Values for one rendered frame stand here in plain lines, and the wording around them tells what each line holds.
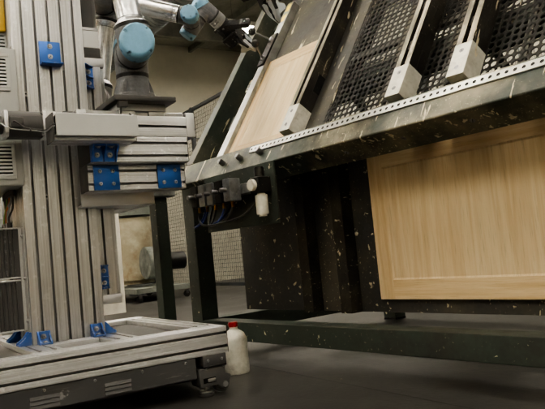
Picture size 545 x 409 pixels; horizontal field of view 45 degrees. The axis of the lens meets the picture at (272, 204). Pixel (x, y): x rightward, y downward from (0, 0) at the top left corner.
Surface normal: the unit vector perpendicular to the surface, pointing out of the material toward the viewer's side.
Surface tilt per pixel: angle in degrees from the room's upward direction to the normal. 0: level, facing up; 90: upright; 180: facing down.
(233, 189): 90
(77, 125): 90
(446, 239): 90
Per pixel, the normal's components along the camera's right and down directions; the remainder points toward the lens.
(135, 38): 0.34, 0.04
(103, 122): 0.53, -0.11
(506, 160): -0.79, 0.04
